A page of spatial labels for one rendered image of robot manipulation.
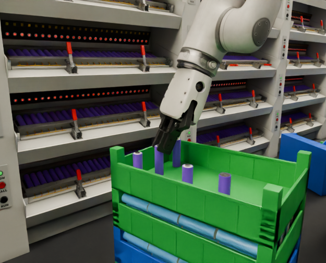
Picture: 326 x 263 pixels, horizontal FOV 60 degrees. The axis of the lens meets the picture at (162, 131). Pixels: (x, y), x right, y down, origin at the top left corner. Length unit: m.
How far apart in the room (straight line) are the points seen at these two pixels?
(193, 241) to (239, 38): 0.34
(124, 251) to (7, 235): 0.45
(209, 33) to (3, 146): 0.60
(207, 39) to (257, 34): 0.09
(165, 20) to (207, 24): 0.54
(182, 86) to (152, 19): 0.53
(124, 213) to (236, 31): 0.38
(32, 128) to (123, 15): 0.45
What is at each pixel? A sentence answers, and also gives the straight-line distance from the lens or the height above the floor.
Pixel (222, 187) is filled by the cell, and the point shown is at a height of 0.37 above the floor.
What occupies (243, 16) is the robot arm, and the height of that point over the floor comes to 0.63.
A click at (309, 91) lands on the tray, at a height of 0.35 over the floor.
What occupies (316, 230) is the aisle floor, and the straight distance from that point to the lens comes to 1.14.
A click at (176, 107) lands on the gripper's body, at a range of 0.54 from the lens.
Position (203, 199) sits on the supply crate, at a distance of 0.43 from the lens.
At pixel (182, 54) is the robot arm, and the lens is 0.57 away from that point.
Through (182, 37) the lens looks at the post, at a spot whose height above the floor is 0.64.
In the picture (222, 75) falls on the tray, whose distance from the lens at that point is 1.32.
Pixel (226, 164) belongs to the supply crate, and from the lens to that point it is 0.62.
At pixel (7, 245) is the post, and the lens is 0.97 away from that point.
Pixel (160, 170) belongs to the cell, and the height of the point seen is 0.34.
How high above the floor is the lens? 0.55
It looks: 14 degrees down
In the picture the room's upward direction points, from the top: straight up
